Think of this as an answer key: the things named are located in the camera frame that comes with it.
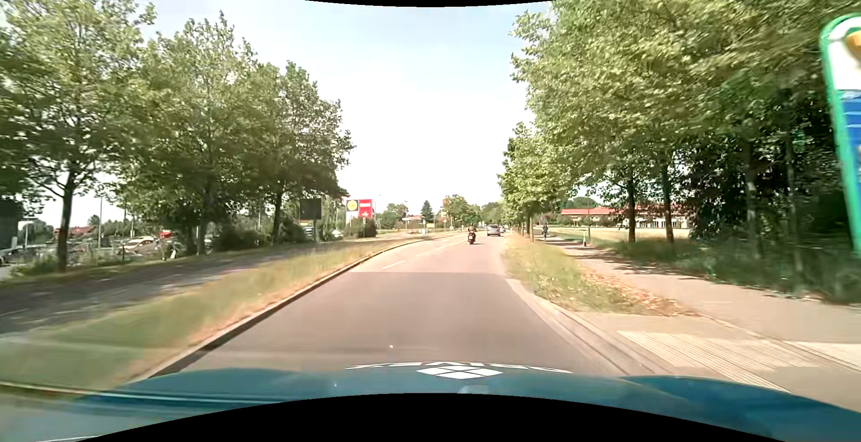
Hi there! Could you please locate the grey asphalt opposite carriageway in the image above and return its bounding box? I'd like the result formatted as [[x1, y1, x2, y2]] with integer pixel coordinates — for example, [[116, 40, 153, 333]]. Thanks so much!
[[0, 237, 378, 338]]

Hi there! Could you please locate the grass field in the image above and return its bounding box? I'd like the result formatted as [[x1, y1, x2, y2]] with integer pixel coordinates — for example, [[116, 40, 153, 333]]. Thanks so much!
[[548, 226, 694, 244]]

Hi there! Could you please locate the dark square billboard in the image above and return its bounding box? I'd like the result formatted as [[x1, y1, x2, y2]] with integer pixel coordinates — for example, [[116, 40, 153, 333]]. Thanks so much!
[[299, 198, 323, 243]]

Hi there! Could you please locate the grey asphalt road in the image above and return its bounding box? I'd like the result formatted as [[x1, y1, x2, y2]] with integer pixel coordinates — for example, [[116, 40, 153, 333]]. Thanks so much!
[[149, 232, 623, 378]]

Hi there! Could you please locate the row of trees by carriageway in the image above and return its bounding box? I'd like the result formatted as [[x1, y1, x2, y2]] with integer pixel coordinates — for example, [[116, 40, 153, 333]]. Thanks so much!
[[0, 0, 356, 273]]

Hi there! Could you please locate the grass median strip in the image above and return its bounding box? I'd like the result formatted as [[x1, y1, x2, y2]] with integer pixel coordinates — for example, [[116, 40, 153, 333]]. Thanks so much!
[[0, 234, 445, 392]]

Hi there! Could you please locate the grey paved footpath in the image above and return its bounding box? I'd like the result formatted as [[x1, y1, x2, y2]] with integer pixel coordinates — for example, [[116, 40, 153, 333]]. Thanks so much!
[[538, 234, 861, 412]]

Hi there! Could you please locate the grass verge strip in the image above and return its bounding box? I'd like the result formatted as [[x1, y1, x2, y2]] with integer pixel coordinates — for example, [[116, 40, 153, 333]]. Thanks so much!
[[501, 232, 687, 317]]

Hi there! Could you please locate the red-roofed long building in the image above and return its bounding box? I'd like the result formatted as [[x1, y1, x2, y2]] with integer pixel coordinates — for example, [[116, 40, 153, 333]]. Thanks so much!
[[560, 205, 690, 230]]

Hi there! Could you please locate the row of roadside trees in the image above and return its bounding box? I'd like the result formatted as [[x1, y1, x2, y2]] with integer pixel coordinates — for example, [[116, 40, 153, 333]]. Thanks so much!
[[498, 0, 861, 302]]

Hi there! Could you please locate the row of parked cars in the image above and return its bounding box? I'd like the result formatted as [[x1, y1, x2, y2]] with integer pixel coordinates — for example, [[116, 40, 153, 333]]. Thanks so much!
[[0, 230, 186, 267]]

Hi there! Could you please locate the car's own bonnet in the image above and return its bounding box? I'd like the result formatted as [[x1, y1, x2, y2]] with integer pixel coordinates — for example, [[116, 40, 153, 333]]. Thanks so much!
[[0, 362, 861, 442]]

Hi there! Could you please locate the green and blue pylon sign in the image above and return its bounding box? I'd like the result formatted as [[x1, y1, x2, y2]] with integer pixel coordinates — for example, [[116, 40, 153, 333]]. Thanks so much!
[[818, 13, 861, 255]]

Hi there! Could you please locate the red and yellow billboard sign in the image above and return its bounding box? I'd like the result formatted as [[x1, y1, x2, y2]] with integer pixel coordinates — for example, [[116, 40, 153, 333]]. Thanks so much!
[[345, 199, 374, 238]]

